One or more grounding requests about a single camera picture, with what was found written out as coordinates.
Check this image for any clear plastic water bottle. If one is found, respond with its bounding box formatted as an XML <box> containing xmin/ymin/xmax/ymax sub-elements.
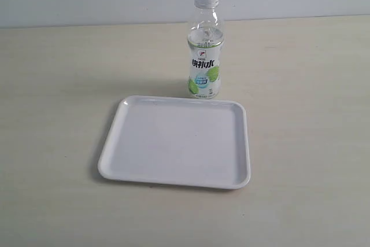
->
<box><xmin>187</xmin><ymin>6</ymin><xmax>224</xmax><ymax>99</ymax></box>

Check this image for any white rectangular tray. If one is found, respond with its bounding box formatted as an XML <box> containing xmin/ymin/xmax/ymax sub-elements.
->
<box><xmin>97</xmin><ymin>95</ymin><xmax>251</xmax><ymax>190</ymax></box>

